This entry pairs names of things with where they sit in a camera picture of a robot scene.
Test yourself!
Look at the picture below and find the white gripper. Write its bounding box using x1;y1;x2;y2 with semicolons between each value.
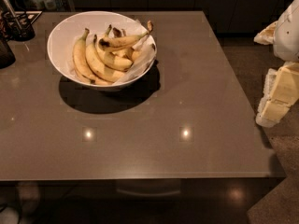
253;0;299;128

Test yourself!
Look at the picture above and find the spotted top banana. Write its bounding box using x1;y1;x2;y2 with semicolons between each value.
98;21;153;52

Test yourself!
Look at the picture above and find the small back yellow banana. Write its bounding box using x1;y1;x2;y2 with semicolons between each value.
112;28;141;62

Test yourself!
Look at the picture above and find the right yellow banana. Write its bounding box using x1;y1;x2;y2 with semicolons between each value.
95;39;133;71

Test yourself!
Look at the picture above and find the white ceramic bowl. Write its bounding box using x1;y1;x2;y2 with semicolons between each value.
47;10;158;90

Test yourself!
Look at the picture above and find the middle yellow banana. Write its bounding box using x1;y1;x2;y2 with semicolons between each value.
86;37;125;82

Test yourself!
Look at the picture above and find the leftmost yellow banana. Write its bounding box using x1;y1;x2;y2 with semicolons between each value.
72;28;109;85

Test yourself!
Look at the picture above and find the white paper liner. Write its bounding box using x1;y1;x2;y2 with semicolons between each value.
113;21;157;87

